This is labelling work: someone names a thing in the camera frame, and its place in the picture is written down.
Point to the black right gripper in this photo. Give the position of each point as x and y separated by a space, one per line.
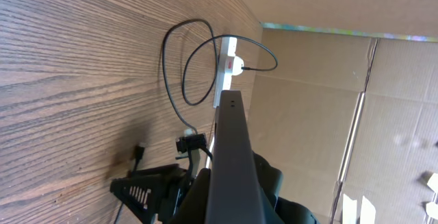
154 194

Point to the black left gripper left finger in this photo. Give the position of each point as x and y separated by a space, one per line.
193 208

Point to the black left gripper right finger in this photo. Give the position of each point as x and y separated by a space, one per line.
269 178

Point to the blue Galaxy smartphone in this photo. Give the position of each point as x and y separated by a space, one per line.
235 195

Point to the white charger plug adapter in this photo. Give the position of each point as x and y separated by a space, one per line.
234 65

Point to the white power strip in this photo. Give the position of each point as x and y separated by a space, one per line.
223 78

